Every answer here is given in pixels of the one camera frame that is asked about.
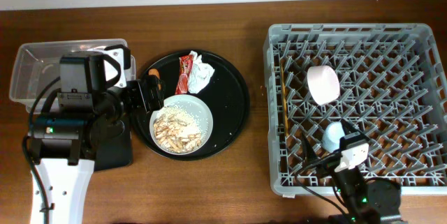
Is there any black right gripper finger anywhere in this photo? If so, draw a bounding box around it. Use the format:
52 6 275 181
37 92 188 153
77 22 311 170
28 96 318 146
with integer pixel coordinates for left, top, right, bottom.
340 119 367 140
301 133 318 172

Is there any light blue cup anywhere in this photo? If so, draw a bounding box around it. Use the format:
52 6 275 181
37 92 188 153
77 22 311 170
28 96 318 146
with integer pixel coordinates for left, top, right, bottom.
321 121 346 153

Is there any orange carrot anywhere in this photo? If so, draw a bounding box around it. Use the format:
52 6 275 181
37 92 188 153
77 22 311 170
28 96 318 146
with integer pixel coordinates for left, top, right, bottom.
148 68 162 91

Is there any red snack wrapper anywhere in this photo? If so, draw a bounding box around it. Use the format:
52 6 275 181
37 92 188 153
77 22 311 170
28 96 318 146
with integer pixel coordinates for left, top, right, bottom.
175 54 193 95

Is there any grey plate with food scraps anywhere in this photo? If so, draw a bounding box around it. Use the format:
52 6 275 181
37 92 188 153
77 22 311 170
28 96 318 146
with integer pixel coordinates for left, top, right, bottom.
148 94 214 156

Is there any white tissue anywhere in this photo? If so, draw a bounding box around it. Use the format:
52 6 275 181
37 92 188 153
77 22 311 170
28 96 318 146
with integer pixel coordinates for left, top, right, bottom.
188 51 215 94

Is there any pink bowl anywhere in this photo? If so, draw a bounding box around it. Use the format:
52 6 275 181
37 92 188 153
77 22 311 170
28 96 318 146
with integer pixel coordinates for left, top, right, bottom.
307 66 340 105

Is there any wooden chopstick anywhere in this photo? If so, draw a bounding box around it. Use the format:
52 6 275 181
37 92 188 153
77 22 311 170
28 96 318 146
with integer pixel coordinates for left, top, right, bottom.
279 62 289 139

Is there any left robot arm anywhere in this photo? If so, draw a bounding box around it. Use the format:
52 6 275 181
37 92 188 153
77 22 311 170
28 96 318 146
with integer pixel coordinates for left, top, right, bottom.
22 45 164 223

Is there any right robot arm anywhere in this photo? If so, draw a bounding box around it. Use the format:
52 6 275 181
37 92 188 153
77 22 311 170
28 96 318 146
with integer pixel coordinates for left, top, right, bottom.
298 119 404 223

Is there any grey dishwasher rack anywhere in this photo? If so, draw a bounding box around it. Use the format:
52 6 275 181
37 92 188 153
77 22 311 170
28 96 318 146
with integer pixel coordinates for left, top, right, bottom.
263 24 446 197

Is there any black rectangular bin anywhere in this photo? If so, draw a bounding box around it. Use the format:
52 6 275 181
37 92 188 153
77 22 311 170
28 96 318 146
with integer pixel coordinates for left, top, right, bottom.
94 117 133 172

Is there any round black tray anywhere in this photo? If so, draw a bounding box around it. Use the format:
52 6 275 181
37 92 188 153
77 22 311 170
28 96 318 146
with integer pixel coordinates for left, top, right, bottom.
130 50 250 161

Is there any clear plastic bin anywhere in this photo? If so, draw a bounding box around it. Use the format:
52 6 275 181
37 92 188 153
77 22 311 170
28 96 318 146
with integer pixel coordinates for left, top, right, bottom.
10 39 135 114

